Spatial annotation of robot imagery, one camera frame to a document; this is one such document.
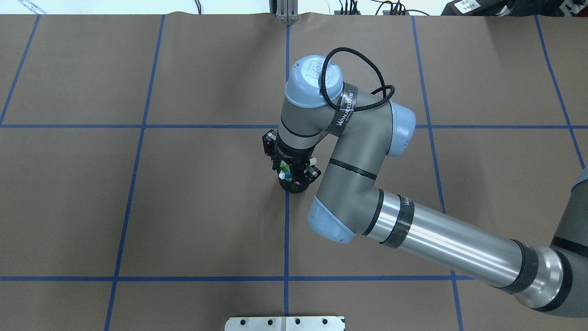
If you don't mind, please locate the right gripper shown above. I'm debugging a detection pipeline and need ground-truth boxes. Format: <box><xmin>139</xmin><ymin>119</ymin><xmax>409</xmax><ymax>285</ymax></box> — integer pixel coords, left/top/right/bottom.
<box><xmin>272</xmin><ymin>138</ymin><xmax>321</xmax><ymax>186</ymax></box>

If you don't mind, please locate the blue highlighter pen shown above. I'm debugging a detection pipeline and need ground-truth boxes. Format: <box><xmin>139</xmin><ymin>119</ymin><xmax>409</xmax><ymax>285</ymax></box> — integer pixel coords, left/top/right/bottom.
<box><xmin>278</xmin><ymin>171</ymin><xmax>293</xmax><ymax>180</ymax></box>

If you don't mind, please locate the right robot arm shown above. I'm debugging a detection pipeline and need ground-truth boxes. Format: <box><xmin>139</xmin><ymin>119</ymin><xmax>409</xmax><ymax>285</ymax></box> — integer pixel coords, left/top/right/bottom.
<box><xmin>263</xmin><ymin>55</ymin><xmax>587</xmax><ymax>318</ymax></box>

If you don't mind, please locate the black mesh pen cup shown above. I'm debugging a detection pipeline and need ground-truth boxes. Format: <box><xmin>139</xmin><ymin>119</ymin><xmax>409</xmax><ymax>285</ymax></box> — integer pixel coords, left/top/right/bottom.
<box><xmin>278</xmin><ymin>178</ymin><xmax>312</xmax><ymax>194</ymax></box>

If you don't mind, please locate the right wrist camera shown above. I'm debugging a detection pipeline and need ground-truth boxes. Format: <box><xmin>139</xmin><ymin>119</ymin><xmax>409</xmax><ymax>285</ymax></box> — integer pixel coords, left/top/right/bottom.
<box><xmin>262</xmin><ymin>130</ymin><xmax>277</xmax><ymax>158</ymax></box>

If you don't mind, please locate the white pedestal base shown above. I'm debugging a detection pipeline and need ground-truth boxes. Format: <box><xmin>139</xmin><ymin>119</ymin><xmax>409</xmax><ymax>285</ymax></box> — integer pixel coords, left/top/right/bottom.
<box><xmin>224</xmin><ymin>316</ymin><xmax>346</xmax><ymax>331</ymax></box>

